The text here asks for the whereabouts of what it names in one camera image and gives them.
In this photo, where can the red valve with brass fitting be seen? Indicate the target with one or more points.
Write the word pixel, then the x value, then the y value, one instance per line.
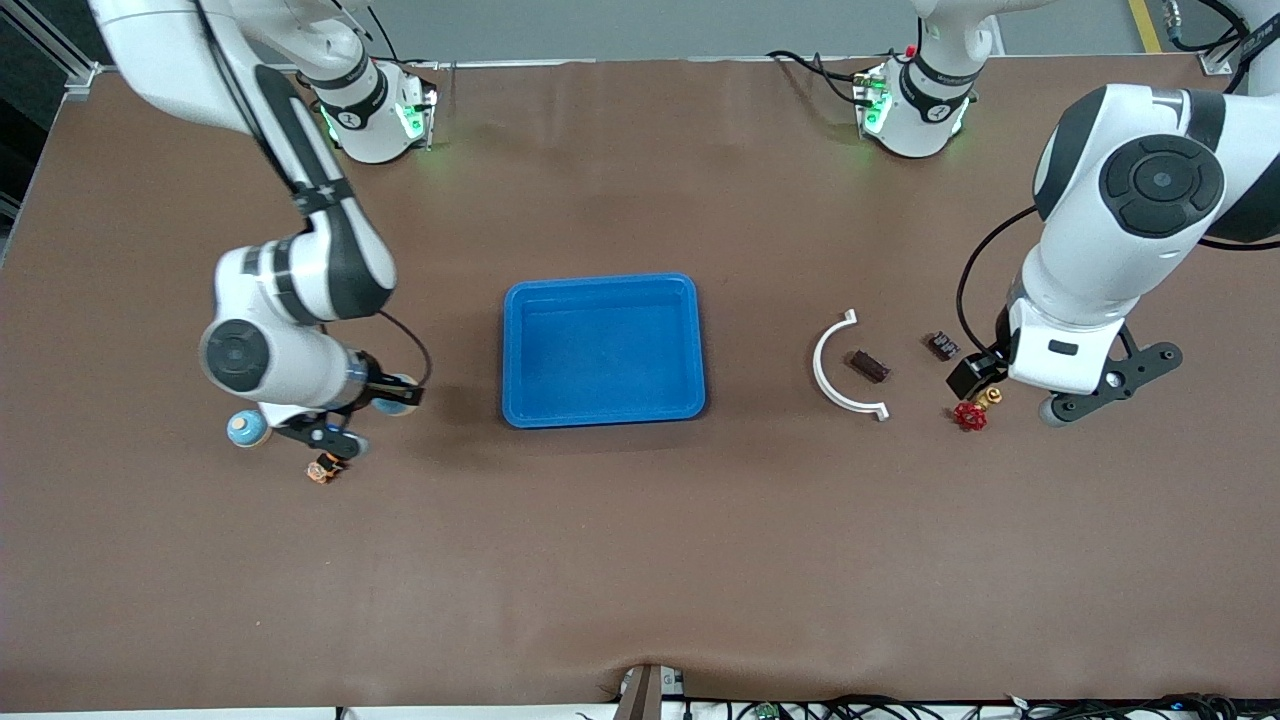
pixel 969 415

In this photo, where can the brown table mat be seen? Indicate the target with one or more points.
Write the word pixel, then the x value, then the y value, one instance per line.
pixel 640 560

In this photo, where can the metal clamp bracket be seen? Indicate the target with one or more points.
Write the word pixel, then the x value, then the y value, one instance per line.
pixel 645 692

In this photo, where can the small black relay block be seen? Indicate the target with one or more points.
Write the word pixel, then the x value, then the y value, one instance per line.
pixel 943 346

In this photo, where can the long dark brown capacitor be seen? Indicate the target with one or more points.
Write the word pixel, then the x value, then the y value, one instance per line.
pixel 869 366

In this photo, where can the aluminium frame profile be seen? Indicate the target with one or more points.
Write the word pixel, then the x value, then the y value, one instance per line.
pixel 55 45
pixel 1215 62

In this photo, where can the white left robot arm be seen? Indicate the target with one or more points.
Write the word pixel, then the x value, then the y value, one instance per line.
pixel 1090 260

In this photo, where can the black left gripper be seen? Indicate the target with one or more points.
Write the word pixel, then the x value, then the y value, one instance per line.
pixel 971 375

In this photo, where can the white curved plastic bracket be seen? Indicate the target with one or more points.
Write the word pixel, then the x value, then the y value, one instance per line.
pixel 818 365

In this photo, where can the blue round bell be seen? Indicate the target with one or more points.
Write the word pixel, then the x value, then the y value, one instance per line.
pixel 248 429
pixel 400 379

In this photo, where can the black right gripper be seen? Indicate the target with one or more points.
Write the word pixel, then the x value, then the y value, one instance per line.
pixel 377 385

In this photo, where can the blue plastic tray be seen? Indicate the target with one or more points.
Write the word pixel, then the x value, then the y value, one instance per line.
pixel 600 350

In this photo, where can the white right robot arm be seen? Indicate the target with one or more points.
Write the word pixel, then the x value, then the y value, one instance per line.
pixel 300 375

